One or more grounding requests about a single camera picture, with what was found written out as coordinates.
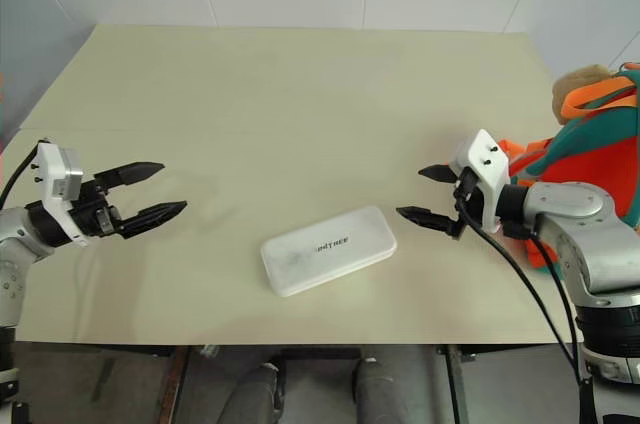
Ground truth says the grey metal table frame bar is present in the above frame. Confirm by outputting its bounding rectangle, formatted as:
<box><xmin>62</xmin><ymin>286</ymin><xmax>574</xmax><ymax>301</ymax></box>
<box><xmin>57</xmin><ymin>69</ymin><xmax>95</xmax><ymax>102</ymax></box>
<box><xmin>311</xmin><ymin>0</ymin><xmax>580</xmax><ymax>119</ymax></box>
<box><xmin>434</xmin><ymin>343</ymin><xmax>474</xmax><ymax>424</ymax></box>

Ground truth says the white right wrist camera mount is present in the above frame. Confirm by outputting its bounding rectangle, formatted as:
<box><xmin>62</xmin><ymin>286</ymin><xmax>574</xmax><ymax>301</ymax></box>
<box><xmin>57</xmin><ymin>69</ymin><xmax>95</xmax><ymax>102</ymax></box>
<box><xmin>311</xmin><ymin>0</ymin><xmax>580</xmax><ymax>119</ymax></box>
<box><xmin>447</xmin><ymin>128</ymin><xmax>513</xmax><ymax>234</ymax></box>

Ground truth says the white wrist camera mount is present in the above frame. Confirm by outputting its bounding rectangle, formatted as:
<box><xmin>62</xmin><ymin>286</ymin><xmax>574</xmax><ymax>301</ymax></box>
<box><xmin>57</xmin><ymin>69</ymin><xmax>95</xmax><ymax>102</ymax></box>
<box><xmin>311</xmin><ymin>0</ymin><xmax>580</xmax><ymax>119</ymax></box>
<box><xmin>35</xmin><ymin>140</ymin><xmax>91</xmax><ymax>248</ymax></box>
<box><xmin>447</xmin><ymin>128</ymin><xmax>513</xmax><ymax>234</ymax></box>

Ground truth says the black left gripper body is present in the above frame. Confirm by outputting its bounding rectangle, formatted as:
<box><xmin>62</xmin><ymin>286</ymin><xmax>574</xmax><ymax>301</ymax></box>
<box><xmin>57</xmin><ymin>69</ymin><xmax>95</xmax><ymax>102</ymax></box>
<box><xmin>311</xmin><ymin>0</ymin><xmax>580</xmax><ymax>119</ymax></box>
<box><xmin>68</xmin><ymin>176</ymin><xmax>125</xmax><ymax>241</ymax></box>

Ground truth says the brown table frame rail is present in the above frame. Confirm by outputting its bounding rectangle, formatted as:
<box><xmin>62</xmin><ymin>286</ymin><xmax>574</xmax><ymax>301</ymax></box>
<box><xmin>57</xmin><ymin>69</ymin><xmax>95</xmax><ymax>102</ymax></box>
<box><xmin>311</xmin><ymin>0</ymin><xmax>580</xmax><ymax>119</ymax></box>
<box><xmin>152</xmin><ymin>345</ymin><xmax>193</xmax><ymax>424</ymax></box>

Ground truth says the grey rounded shape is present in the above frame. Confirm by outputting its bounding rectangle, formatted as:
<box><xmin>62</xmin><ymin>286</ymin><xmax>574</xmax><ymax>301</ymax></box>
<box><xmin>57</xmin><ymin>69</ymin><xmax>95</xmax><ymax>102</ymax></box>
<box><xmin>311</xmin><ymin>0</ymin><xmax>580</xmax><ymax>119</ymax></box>
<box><xmin>226</xmin><ymin>362</ymin><xmax>282</xmax><ymax>424</ymax></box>
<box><xmin>352</xmin><ymin>356</ymin><xmax>402</xmax><ymax>424</ymax></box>

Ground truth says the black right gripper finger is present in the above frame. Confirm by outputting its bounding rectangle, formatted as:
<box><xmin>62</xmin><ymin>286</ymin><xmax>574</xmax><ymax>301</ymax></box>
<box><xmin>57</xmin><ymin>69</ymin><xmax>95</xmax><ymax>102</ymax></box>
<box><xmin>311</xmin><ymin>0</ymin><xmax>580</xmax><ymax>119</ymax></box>
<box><xmin>417</xmin><ymin>163</ymin><xmax>459</xmax><ymax>185</ymax></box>
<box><xmin>395</xmin><ymin>205</ymin><xmax>467</xmax><ymax>240</ymax></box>

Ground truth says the orange teal plush toy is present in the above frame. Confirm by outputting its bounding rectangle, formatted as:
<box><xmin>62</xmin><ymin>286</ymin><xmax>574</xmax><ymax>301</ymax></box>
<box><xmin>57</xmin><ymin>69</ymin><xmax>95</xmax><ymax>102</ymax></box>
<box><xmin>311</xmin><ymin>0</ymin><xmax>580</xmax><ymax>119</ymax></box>
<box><xmin>497</xmin><ymin>62</ymin><xmax>640</xmax><ymax>273</ymax></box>

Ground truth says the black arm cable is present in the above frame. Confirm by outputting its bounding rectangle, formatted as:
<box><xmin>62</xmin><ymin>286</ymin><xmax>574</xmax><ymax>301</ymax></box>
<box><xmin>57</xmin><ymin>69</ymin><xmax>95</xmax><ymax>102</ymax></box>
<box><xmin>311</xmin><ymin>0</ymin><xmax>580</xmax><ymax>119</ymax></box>
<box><xmin>0</xmin><ymin>139</ymin><xmax>49</xmax><ymax>210</ymax></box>
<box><xmin>453</xmin><ymin>178</ymin><xmax>591</xmax><ymax>388</ymax></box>

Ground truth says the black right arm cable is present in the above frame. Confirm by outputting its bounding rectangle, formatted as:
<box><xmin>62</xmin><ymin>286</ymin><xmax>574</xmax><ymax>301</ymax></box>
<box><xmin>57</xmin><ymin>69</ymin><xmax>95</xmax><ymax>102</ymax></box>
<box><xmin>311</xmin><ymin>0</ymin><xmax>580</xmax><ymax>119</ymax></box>
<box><xmin>453</xmin><ymin>178</ymin><xmax>591</xmax><ymax>388</ymax></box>

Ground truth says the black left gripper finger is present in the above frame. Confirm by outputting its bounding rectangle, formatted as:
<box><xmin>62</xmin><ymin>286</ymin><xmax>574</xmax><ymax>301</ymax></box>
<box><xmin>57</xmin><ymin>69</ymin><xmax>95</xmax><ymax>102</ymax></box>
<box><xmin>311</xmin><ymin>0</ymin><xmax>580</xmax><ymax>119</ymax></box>
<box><xmin>119</xmin><ymin>200</ymin><xmax>189</xmax><ymax>240</ymax></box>
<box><xmin>92</xmin><ymin>160</ymin><xmax>166</xmax><ymax>192</ymax></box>

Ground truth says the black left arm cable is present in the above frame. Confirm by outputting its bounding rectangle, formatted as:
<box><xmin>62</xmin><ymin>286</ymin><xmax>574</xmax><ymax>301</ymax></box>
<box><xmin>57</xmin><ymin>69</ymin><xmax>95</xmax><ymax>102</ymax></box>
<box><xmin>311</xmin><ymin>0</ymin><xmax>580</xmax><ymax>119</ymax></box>
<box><xmin>0</xmin><ymin>139</ymin><xmax>49</xmax><ymax>210</ymax></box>

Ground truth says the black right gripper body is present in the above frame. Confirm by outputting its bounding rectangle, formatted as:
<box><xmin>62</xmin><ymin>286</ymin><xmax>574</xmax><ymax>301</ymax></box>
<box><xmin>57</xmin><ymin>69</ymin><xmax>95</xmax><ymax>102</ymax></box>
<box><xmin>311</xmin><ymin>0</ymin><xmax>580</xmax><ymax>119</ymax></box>
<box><xmin>452</xmin><ymin>168</ymin><xmax>486</xmax><ymax>234</ymax></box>

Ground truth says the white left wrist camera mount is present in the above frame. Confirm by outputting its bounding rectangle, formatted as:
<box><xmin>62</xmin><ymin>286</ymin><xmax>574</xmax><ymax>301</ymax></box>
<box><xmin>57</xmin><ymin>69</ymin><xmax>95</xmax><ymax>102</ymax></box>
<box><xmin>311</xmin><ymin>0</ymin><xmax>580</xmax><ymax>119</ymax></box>
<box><xmin>35</xmin><ymin>140</ymin><xmax>91</xmax><ymax>248</ymax></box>

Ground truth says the white rectangular case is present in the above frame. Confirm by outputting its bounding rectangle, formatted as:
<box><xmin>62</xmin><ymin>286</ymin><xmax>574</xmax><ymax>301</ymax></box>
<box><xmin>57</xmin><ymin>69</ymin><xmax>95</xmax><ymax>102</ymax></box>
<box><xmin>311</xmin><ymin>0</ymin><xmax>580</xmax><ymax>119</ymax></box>
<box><xmin>259</xmin><ymin>205</ymin><xmax>399</xmax><ymax>299</ymax></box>

